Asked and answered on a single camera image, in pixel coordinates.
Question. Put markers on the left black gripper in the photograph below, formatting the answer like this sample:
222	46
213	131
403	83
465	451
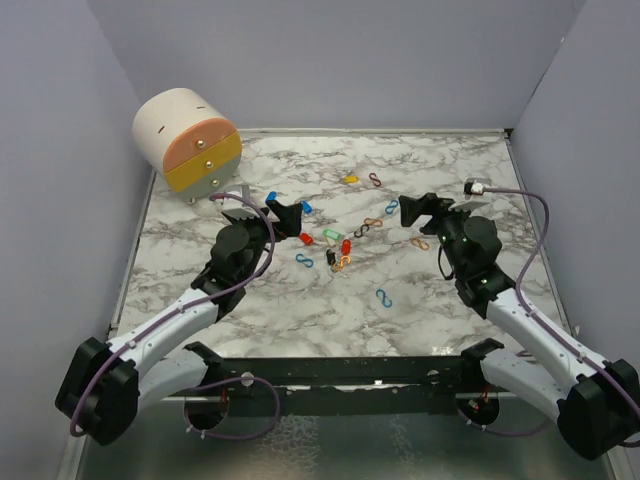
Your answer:
289	219

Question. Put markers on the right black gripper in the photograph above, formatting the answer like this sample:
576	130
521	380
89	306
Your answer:
429	204

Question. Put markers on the blue s carabiner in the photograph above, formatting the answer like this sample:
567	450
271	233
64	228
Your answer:
391	207
385	300
306	261

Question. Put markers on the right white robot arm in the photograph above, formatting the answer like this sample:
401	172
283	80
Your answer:
593	402

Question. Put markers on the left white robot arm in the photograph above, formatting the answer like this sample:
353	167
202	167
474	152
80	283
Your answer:
107	382

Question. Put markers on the blue tag key centre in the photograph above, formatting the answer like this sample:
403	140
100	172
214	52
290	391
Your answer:
307	209

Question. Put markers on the orange S carabiner right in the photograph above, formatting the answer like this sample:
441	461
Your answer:
419	243

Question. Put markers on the orange s carabiner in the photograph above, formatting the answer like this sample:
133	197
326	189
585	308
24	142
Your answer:
419	243
375	222
340	264

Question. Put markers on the green tag key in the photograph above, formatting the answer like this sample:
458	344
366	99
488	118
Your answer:
332	237

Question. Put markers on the orange S carabiner centre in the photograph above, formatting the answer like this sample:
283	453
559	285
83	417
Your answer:
375	222

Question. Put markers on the black tag key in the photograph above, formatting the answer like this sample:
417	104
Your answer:
330	257

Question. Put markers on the dark red S carabiner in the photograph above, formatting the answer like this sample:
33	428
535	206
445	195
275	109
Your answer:
375	180

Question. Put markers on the black S carabiner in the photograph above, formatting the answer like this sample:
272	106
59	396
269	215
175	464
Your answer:
361	230

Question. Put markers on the orange S carabiner lower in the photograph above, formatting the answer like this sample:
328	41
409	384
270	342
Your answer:
340	264

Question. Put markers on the round pastel drawer cabinet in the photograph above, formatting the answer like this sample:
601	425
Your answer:
190	144

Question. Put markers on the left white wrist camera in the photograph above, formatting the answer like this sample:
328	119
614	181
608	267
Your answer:
235	203

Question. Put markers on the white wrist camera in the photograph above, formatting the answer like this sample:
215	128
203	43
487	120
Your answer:
235	203
474	195

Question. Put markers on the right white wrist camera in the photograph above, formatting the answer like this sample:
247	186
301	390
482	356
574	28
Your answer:
474	195

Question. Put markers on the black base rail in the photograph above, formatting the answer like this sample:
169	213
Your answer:
334	386

